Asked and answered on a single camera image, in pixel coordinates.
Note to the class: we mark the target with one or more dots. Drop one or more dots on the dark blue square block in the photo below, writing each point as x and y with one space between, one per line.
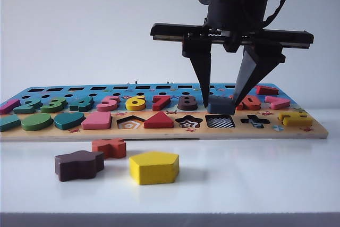
220 106

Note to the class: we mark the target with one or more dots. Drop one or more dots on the orange number ten piece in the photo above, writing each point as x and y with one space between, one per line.
252 103

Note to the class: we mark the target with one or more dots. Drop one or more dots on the red sign piece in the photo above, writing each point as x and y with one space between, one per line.
268 90

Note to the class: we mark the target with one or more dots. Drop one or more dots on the brown number eight piece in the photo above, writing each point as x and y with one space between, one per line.
183 107

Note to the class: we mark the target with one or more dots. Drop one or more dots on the pink sign piece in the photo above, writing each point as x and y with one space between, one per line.
279 103

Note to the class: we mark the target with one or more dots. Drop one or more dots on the red number seven piece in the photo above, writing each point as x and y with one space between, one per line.
159 106

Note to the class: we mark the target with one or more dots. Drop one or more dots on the yellow sign piece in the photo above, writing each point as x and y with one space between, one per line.
295 122

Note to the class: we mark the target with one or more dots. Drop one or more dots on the colourful wooden puzzle board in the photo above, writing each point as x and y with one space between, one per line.
170 132

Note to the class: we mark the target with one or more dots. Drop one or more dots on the red triangle block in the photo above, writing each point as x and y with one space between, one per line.
159 124

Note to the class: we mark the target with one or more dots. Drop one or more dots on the yellow number six piece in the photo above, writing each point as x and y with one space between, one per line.
132 108

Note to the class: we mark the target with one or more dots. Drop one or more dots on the pink number one piece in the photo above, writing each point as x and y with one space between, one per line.
8 108

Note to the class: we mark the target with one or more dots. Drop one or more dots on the teal number two piece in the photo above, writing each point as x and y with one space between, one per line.
25 109

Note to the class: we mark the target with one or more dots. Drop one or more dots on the pink number five piece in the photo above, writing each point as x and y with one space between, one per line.
106 107

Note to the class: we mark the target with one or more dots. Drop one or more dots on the yellow pentagon block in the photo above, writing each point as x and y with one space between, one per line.
154 171

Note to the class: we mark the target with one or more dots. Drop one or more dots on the green number three piece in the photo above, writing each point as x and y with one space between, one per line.
51 108

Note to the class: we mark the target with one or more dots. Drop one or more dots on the orange cross block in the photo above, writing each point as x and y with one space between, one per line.
114 150

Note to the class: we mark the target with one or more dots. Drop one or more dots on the teal number four piece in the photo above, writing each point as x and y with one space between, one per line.
85 106

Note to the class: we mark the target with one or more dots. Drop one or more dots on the green oval block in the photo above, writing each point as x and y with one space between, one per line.
35 123

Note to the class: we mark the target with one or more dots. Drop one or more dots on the teal shape block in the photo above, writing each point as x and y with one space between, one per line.
9 124

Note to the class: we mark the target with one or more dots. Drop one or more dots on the pink trapezoid block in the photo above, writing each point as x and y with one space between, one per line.
95 123

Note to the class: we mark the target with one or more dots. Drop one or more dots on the teal heart block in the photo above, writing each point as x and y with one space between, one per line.
67 123

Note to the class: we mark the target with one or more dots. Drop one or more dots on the brown star block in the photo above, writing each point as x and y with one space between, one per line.
77 168

